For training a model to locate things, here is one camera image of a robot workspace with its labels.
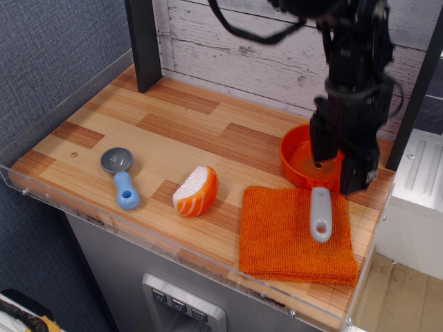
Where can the orange folded cloth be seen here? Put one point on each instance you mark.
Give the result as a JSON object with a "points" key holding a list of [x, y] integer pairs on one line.
{"points": [[275, 241]]}

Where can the grey blue toy scoop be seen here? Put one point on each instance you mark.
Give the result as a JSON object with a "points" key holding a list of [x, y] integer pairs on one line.
{"points": [[117, 161]]}

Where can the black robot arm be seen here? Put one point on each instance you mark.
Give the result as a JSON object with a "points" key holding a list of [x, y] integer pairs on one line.
{"points": [[357, 48]]}

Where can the grey toy fridge cabinet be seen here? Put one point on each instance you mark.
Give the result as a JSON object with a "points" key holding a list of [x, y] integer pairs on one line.
{"points": [[118, 265]]}

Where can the black left frame post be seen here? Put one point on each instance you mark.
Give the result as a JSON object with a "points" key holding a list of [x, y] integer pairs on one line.
{"points": [[145, 48]]}

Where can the silver dispenser button panel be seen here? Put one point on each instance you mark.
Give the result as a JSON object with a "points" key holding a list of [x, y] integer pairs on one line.
{"points": [[175, 309]]}

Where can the black right frame post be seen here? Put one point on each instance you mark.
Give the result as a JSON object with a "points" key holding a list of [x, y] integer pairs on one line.
{"points": [[424, 78]]}

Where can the orange pan with grey handle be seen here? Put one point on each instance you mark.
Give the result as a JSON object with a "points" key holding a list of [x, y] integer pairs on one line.
{"points": [[322, 178]]}

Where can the clear acrylic table guard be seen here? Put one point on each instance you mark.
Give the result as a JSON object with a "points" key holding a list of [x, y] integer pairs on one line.
{"points": [[171, 130]]}

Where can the toy salmon sushi piece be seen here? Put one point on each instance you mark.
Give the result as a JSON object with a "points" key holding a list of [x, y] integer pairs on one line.
{"points": [[197, 193]]}

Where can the black frame post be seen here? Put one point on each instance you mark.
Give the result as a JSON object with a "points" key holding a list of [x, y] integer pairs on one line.
{"points": [[145, 48], [424, 78]]}

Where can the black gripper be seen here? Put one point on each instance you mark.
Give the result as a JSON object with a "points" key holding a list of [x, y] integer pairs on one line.
{"points": [[349, 122]]}

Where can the black yellow bag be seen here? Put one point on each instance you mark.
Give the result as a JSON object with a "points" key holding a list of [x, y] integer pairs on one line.
{"points": [[21, 313]]}

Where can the white toy sink unit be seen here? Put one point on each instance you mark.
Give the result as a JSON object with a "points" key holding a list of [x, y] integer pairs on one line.
{"points": [[410, 230]]}

